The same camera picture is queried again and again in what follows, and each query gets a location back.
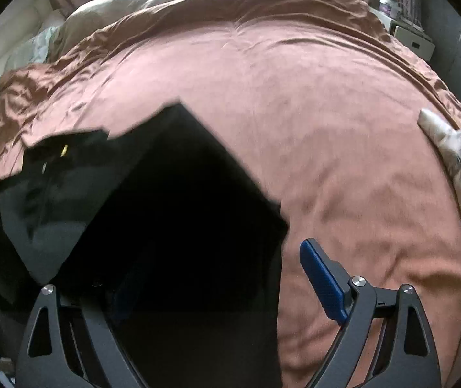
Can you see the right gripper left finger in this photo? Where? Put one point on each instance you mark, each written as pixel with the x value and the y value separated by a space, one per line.
pixel 67 345

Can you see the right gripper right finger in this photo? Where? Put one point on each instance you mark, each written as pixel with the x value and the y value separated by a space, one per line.
pixel 405 355

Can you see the white bedside table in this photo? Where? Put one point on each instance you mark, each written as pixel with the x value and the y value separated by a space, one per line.
pixel 417 42

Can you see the brown bed sheet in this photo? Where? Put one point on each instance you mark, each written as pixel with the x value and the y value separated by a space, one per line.
pixel 316 101

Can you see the black long-sleeve shirt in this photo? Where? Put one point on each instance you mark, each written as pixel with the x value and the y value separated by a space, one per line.
pixel 162 231

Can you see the pale green pillow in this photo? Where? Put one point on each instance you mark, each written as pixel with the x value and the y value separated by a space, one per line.
pixel 34 50

